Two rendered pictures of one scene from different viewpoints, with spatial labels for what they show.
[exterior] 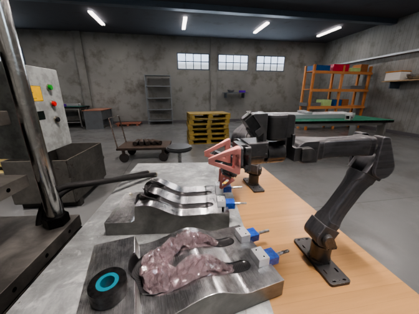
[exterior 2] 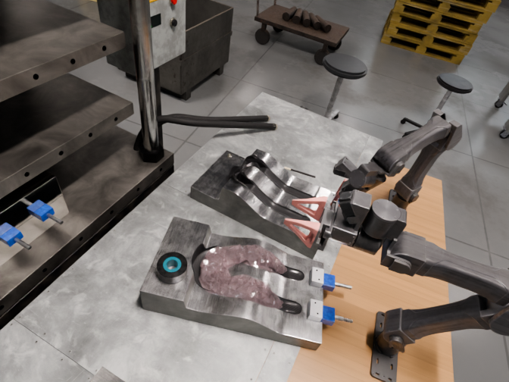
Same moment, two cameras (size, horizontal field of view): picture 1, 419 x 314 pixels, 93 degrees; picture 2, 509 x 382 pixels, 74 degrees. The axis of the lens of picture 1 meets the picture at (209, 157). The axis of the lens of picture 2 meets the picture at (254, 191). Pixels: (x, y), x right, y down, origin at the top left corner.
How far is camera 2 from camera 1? 0.42 m
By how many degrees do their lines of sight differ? 33
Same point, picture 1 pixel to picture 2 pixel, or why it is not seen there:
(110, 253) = (182, 233)
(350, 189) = (454, 317)
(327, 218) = (407, 324)
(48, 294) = (133, 234)
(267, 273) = (311, 328)
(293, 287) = (332, 352)
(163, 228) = (245, 220)
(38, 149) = (147, 81)
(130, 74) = not seen: outside the picture
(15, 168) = not seen: hidden behind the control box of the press
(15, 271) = (113, 196)
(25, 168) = not seen: hidden behind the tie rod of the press
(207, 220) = (293, 238)
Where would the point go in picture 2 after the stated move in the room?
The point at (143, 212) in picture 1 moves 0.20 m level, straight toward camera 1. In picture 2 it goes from (229, 196) to (216, 243)
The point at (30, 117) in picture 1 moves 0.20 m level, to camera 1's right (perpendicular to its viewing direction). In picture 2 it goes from (144, 45) to (195, 68)
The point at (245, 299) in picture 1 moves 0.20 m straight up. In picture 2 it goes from (276, 336) to (293, 302)
